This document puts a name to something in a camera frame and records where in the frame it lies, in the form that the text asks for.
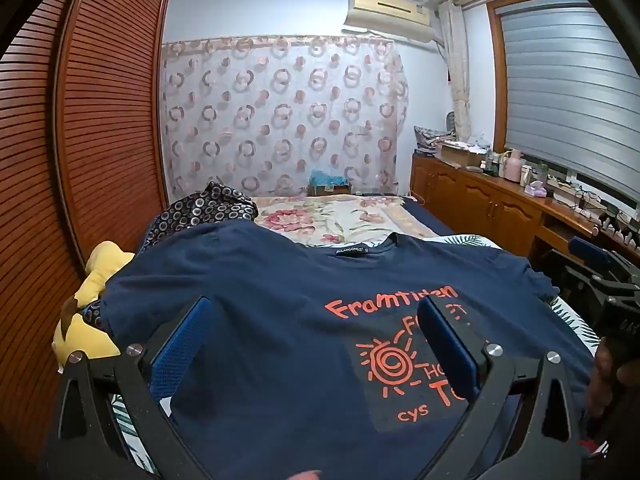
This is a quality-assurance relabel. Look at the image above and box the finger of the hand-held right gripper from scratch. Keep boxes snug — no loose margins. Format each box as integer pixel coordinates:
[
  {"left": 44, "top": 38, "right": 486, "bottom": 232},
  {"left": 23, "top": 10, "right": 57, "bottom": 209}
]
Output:
[
  {"left": 567, "top": 236, "right": 640, "bottom": 286},
  {"left": 542, "top": 249, "right": 608, "bottom": 311}
]

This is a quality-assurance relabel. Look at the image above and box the yellow plush toy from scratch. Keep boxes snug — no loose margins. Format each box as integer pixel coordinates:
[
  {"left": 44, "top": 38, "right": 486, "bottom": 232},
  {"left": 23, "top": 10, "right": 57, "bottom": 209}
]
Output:
[{"left": 52, "top": 241, "right": 136, "bottom": 367}]

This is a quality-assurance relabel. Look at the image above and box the stack of folded fabrics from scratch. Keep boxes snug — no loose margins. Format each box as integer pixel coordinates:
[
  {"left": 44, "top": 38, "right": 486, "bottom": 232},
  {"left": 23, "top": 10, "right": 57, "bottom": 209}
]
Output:
[{"left": 413, "top": 125, "right": 456, "bottom": 157}]

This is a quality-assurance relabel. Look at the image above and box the cream air conditioner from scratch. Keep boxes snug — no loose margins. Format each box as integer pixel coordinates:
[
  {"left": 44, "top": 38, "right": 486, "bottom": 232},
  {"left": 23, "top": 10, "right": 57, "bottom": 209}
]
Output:
[{"left": 342, "top": 0, "right": 437, "bottom": 43}]

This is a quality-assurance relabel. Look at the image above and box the navy t-shirt with orange print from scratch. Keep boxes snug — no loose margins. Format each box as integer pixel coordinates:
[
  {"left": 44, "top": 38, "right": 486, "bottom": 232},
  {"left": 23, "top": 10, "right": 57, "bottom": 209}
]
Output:
[{"left": 97, "top": 220, "right": 601, "bottom": 480}]

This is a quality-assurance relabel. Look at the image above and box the floral blanket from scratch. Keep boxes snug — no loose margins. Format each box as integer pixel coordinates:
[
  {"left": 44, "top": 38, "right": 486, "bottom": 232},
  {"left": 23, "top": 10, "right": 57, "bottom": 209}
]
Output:
[{"left": 250, "top": 195, "right": 441, "bottom": 247}]

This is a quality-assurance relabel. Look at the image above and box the person's right hand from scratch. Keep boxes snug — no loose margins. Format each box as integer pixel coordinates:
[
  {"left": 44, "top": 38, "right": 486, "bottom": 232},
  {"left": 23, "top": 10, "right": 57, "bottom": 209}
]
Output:
[{"left": 585, "top": 339, "right": 640, "bottom": 420}]

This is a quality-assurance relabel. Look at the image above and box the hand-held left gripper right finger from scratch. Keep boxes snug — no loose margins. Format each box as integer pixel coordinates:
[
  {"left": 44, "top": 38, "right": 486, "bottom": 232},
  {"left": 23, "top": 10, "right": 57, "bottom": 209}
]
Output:
[{"left": 416, "top": 301, "right": 588, "bottom": 480}]

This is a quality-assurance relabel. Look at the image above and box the circle-pattern sheer curtain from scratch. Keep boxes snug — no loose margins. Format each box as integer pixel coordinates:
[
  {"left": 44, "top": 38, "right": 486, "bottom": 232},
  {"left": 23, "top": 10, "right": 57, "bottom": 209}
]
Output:
[{"left": 161, "top": 34, "right": 410, "bottom": 200}]

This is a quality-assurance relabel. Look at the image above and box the wooden louvered wardrobe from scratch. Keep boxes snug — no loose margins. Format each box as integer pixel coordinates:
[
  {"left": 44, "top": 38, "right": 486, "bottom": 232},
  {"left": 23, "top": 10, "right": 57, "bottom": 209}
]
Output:
[{"left": 0, "top": 0, "right": 171, "bottom": 431}]

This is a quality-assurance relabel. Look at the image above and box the navy bed sheet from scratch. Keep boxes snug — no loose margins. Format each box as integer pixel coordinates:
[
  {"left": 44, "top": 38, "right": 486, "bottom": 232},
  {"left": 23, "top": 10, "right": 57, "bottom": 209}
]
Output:
[{"left": 400, "top": 199, "right": 457, "bottom": 239}]

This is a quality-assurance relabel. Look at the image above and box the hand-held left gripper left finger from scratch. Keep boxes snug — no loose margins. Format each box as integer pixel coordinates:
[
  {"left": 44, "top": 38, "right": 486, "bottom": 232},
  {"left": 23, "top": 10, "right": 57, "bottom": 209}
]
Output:
[{"left": 47, "top": 296, "right": 213, "bottom": 480}]

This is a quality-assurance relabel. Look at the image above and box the leaf-print bed sheet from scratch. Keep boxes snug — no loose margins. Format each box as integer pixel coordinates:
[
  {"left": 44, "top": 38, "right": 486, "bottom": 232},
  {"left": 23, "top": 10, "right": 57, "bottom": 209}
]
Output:
[{"left": 107, "top": 232, "right": 603, "bottom": 473}]

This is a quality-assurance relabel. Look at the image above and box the wooden cabinet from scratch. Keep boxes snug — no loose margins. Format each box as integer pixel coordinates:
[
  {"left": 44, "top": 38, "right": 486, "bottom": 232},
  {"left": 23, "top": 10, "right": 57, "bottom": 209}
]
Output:
[{"left": 411, "top": 152, "right": 640, "bottom": 261}]

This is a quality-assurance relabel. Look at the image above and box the grey window blind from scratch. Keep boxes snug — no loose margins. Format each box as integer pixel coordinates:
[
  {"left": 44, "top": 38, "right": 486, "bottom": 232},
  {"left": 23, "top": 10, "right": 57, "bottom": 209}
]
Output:
[{"left": 500, "top": 0, "right": 640, "bottom": 202}]

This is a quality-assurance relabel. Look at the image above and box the pink jug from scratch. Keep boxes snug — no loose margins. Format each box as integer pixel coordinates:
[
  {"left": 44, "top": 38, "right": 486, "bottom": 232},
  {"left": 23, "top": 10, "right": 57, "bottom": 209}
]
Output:
[{"left": 502, "top": 149, "right": 525, "bottom": 182}]

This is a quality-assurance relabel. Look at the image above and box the cardboard box with teal cloth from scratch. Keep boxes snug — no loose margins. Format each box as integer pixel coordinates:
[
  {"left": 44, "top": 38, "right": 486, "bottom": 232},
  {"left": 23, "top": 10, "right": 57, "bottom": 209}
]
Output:
[{"left": 307, "top": 169, "right": 353, "bottom": 197}]

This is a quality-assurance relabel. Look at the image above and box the cream window curtain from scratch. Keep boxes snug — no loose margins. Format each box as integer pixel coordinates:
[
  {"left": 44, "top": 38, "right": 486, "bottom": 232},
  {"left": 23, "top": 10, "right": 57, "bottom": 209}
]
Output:
[{"left": 437, "top": 0, "right": 473, "bottom": 143}]

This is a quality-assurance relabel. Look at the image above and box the dark circle-print garment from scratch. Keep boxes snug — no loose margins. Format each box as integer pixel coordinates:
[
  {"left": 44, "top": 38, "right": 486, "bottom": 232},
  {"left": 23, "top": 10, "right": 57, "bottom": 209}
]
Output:
[{"left": 80, "top": 181, "right": 258, "bottom": 333}]

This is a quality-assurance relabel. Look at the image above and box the open cardboard box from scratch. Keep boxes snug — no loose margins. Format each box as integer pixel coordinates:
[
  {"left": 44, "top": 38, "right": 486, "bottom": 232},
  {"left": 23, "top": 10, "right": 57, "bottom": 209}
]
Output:
[{"left": 437, "top": 141, "right": 488, "bottom": 170}]

